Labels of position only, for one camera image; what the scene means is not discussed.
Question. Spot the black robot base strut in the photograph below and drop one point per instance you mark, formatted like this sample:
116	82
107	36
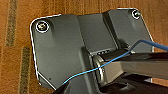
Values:
150	61

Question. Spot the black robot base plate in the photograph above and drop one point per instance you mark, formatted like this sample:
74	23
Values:
63	43

